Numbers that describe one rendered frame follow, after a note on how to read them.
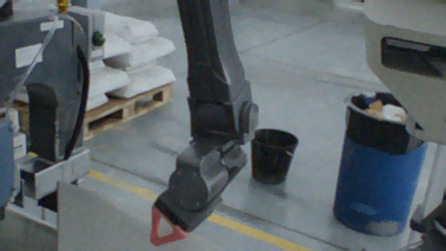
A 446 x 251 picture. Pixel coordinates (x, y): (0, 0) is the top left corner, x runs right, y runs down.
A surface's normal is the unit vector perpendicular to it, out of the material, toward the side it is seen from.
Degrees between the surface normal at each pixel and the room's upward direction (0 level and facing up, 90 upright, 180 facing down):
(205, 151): 8
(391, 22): 40
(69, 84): 90
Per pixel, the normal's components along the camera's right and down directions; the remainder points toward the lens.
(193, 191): -0.43, 0.30
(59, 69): 0.87, 0.25
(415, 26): -0.23, -0.53
